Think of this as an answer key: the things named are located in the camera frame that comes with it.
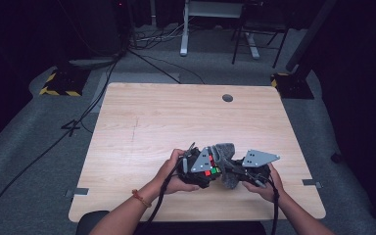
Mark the dark equipment cabinet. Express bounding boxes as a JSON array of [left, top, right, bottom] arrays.
[[68, 0, 133, 71]]

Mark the grey tape strip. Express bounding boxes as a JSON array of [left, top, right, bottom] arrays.
[[64, 187, 90, 199], [302, 178, 324, 190]]

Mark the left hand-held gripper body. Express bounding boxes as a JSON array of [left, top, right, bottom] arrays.
[[177, 142, 212, 189]]

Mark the grey cloth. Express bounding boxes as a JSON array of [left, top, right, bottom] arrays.
[[210, 142, 243, 190]]

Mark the person's left hand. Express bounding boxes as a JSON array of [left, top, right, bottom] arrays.
[[153, 149, 200, 195]]

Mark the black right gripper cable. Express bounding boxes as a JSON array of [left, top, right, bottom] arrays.
[[256, 174, 281, 235]]

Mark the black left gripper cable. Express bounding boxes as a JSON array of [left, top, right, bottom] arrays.
[[136, 161, 184, 235]]

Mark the long black floor cable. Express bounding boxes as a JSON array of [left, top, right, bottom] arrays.
[[0, 57, 122, 231]]

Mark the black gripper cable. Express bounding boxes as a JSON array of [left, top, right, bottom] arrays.
[[136, 161, 184, 235], [256, 174, 281, 235]]

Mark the black yellow striped stand base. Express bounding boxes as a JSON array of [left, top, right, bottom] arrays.
[[270, 71, 315, 100], [38, 67, 91, 97]]

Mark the multicoloured puzzle cube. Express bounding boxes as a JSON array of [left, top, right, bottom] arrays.
[[204, 154, 223, 177]]

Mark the red string bracelet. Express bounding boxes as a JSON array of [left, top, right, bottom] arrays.
[[131, 189, 153, 209]]

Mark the thin black floor cable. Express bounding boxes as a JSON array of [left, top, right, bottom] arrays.
[[127, 48, 206, 85]]

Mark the person's dark clothing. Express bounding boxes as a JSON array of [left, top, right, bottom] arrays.
[[133, 220, 268, 235]]

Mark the black metal chair frame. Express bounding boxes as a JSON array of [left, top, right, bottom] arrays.
[[230, 0, 290, 70]]

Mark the person's right hand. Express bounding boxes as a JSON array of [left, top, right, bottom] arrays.
[[241, 164, 285, 203]]

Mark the bundle of floor cables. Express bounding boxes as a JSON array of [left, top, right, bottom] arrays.
[[130, 21, 191, 51]]

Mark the black chair armrest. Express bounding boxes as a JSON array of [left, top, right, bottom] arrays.
[[75, 210, 111, 235]]

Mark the dark slanted stand pole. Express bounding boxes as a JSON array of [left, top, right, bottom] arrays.
[[285, 0, 337, 72]]

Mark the white desk frame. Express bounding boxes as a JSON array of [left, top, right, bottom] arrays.
[[179, 0, 260, 60]]

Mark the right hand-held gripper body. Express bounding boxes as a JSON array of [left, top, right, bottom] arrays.
[[236, 149, 281, 188]]

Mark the small black floor foot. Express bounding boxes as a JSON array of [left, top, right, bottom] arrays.
[[330, 150, 344, 164]]

